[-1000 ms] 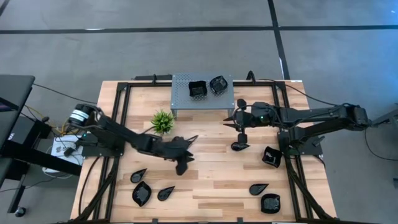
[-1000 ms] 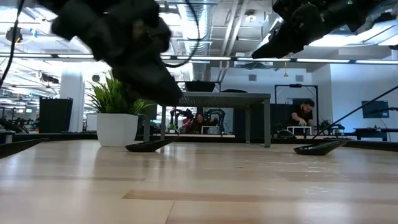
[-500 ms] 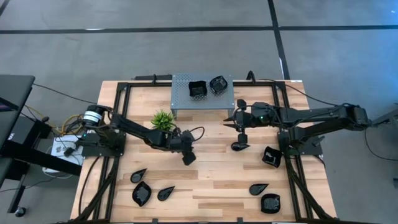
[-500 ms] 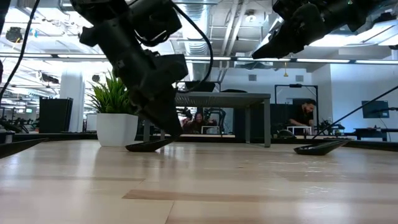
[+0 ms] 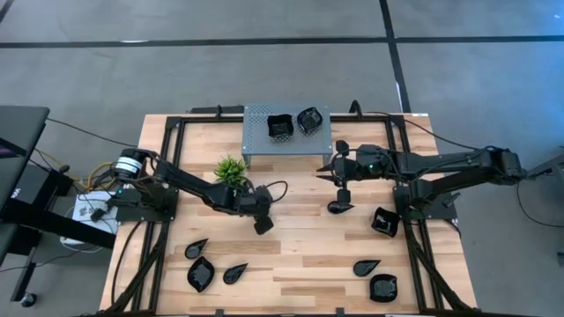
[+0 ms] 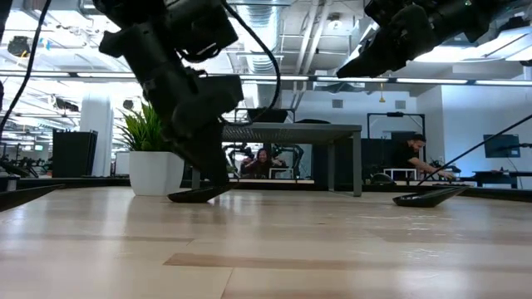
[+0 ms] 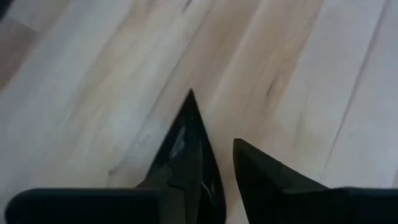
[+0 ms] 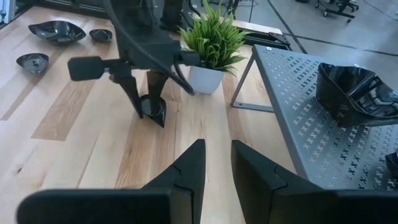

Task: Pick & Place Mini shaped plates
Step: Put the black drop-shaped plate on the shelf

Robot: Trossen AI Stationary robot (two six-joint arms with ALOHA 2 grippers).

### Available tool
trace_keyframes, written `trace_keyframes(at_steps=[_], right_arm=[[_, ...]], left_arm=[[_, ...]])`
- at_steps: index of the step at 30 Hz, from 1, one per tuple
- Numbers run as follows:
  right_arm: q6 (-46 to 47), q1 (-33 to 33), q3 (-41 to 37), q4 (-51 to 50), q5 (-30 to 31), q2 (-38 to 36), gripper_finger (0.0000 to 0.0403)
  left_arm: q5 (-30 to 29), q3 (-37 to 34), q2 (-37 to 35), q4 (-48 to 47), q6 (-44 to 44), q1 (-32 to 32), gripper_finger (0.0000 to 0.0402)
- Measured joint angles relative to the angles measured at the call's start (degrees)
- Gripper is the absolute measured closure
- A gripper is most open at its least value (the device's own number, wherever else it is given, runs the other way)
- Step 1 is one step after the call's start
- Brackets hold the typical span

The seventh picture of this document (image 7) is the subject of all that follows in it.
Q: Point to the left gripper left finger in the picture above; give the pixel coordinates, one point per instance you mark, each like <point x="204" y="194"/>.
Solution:
<point x="174" y="199"/>

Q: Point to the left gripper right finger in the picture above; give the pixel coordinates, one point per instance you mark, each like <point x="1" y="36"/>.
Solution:
<point x="267" y="193"/>

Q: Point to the black teardrop mini plate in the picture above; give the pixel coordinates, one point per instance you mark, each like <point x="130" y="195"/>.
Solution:
<point x="190" y="118"/>

